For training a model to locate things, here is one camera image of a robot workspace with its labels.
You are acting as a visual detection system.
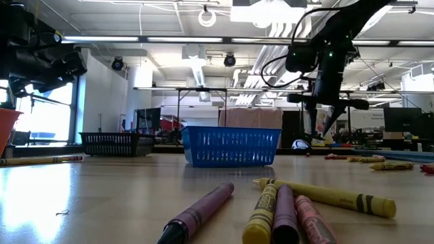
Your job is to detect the purple crayon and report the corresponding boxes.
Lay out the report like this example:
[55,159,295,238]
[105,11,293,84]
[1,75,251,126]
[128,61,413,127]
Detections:
[272,184,300,244]
[155,180,235,244]

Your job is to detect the black ceiling spot lamp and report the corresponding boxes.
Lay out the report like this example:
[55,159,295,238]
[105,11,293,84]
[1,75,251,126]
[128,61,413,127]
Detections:
[111,56,125,72]
[222,52,237,68]

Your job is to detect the blue plastic basket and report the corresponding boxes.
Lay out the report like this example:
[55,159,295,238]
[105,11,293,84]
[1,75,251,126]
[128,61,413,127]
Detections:
[180,125,282,168]

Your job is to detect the white cable coil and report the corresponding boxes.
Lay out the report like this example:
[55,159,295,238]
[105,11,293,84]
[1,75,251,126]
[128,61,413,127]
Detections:
[197,8,218,28]

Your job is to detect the black right camera cable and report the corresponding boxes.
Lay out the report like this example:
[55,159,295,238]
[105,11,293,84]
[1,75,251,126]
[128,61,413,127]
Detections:
[260,6,340,89]

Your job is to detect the beige cloth panel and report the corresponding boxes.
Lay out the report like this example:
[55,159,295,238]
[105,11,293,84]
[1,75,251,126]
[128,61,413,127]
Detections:
[218,107,284,129]

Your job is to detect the orange plastic basket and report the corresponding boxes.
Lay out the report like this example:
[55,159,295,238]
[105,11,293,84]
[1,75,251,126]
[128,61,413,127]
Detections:
[0,107,24,157]

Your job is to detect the blue board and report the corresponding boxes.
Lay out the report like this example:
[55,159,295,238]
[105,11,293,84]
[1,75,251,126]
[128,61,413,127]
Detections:
[352,148,434,164]

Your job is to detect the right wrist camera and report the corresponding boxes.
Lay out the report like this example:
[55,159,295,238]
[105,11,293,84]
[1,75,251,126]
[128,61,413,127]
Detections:
[285,43,320,74]

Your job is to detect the large black monitor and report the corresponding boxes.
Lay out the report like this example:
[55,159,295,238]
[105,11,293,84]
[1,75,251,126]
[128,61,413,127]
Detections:
[382,107,423,134]

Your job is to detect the black plastic basket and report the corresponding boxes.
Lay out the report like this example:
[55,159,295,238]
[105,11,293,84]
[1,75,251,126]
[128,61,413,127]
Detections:
[79,131,157,158]

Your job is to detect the black aluminium table frame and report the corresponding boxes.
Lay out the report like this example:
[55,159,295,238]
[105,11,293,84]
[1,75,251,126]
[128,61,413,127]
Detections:
[0,144,434,159]

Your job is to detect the overhead light bar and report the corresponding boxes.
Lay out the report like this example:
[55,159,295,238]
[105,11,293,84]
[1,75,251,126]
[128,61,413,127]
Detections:
[54,33,434,47]

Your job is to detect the yellow crayon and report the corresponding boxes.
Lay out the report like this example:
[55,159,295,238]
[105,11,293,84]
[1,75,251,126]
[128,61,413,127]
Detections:
[359,155,387,164]
[368,161,415,171]
[345,156,376,163]
[0,156,65,167]
[252,177,397,219]
[241,184,279,244]

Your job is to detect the black ceiling lamp cluster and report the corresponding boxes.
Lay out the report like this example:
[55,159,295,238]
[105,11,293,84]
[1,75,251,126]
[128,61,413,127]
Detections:
[367,81,387,92]

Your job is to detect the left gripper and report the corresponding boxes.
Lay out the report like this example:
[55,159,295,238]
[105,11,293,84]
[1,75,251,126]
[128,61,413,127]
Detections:
[9,50,88,98]

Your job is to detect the white ventilation duct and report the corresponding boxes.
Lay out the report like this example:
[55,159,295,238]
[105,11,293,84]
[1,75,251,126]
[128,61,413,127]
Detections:
[181,43,208,87]

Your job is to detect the floral curtain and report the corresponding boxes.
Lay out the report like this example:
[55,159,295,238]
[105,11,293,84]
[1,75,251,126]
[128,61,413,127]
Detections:
[317,108,336,143]

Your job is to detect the white ball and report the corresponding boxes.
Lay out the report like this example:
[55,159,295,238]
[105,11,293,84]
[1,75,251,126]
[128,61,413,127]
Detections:
[291,138,311,150]

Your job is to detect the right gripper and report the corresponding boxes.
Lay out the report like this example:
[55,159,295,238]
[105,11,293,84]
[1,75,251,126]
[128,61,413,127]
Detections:
[287,46,370,137]

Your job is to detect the bright window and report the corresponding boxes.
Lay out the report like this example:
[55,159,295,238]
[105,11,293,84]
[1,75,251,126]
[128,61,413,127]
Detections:
[0,79,79,145]

